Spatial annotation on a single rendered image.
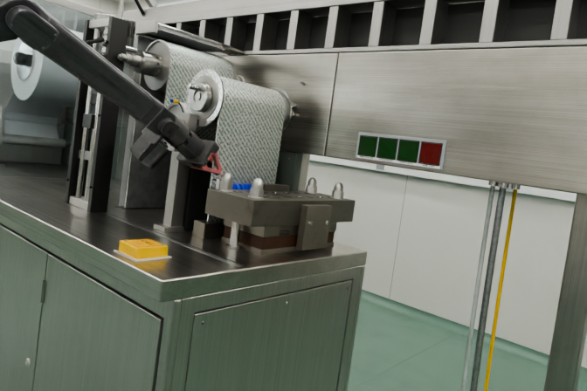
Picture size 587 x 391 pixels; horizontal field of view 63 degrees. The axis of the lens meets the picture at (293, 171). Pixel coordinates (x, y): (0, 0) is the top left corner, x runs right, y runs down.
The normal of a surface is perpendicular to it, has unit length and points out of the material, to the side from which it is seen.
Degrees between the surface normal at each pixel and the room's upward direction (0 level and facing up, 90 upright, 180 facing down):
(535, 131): 90
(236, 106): 90
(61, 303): 90
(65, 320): 90
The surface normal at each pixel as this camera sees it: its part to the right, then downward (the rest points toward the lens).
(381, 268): -0.65, -0.05
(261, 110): 0.75, 0.14
